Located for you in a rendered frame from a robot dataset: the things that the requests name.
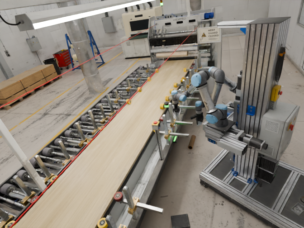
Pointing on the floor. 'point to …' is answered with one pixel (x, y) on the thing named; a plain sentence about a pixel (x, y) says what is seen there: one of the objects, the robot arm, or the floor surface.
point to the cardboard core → (192, 142)
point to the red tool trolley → (63, 59)
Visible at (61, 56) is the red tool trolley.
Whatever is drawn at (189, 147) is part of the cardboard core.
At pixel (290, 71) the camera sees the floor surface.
